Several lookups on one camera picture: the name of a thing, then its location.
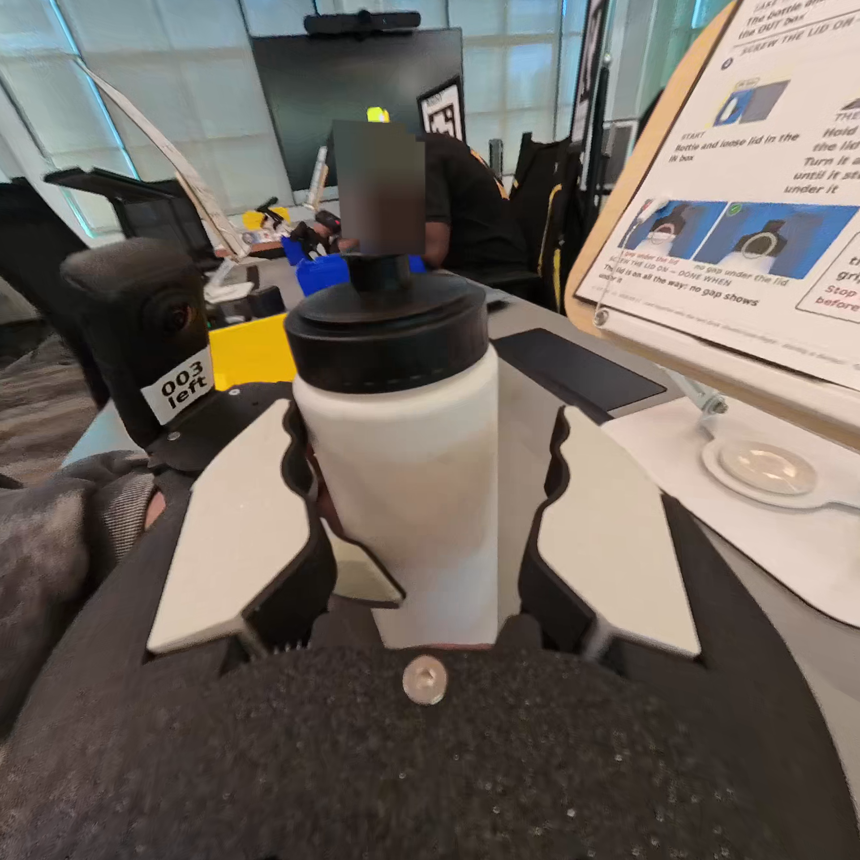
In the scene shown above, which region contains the dark desk cable flap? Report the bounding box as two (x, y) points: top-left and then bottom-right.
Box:
(492, 328), (667, 419)

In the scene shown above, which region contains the white plastic bottle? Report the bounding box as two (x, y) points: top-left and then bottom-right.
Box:
(292, 343), (501, 649)

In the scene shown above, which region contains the person's left hand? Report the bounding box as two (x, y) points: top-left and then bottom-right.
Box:
(305, 443), (360, 544)

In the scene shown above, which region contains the printed instruction sheet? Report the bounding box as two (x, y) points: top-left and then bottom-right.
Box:
(576, 0), (860, 391)

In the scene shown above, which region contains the background document stand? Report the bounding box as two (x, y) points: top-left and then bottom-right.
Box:
(74, 59), (259, 300)

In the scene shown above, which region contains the yellow plastic bin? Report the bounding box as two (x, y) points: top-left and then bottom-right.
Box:
(207, 312), (298, 392)

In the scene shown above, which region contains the black and white marker sign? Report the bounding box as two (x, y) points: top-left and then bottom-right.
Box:
(417, 76), (466, 142)

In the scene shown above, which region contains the black webcam bar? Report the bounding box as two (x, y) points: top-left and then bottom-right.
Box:
(304, 10), (422, 36)

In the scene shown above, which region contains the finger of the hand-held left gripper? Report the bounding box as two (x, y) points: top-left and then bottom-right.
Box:
(332, 531), (407, 609)

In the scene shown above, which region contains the black bottle lid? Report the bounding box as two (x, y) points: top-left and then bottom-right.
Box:
(284, 254), (489, 396)

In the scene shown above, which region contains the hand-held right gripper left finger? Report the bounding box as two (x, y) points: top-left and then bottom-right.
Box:
(146, 400), (339, 659)

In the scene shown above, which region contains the black hanging jacket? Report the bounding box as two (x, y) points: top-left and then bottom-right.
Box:
(509, 133), (585, 313)

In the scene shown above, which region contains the black wall monitor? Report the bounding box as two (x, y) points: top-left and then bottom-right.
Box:
(250, 27), (466, 194)

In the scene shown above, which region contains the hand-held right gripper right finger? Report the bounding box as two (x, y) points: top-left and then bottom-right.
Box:
(519, 405), (701, 662)

